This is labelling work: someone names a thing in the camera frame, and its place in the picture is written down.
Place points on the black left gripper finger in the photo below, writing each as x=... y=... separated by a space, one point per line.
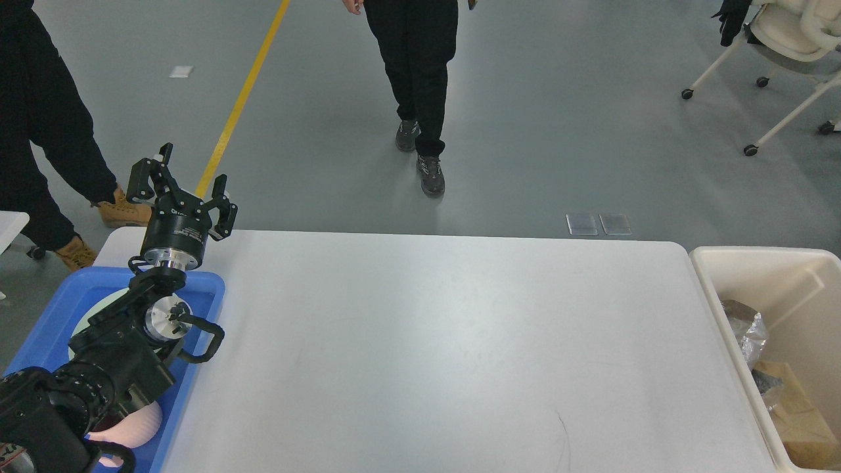
x=151 y=180
x=217 y=215

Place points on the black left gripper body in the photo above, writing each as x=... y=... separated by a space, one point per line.
x=174 y=239

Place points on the green plate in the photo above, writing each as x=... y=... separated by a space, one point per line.
x=84 y=322

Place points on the pink mug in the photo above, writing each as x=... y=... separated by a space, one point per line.
x=139 y=432

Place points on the clear plastic wrap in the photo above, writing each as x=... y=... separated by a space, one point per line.
x=748 y=328

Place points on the aluminium foil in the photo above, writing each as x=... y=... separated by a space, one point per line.
x=771 y=388

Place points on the brown paper bag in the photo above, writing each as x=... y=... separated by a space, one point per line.
x=806 y=436

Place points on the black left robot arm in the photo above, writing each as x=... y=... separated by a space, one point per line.
x=121 y=360

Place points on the person in tan boots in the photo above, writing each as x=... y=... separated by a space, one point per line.
x=40 y=106

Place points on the white side table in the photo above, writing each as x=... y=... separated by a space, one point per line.
x=11 y=225

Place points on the blue plastic tray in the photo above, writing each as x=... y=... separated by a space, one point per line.
x=46 y=346

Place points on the person in grey sneakers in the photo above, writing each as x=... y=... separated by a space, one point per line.
x=416 y=40

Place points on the clear floor tile left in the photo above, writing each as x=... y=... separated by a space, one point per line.
x=582 y=224

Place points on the clear floor tile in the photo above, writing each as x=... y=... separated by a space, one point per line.
x=582 y=224
x=615 y=224

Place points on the clear floor tile right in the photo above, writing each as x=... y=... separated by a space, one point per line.
x=615 y=224

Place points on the white plastic bin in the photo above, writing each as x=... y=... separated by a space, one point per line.
x=797 y=292

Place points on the white office chair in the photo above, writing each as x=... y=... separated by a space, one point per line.
x=793 y=36

